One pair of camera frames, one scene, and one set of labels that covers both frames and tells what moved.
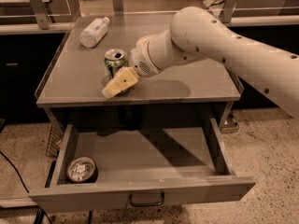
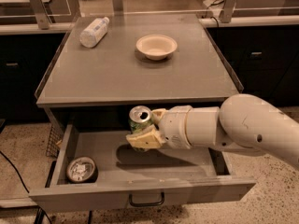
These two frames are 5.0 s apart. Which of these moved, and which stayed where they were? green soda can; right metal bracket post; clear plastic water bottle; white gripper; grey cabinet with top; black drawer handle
Moved: green soda can; white gripper
Stayed: right metal bracket post; grey cabinet with top; black drawer handle; clear plastic water bottle
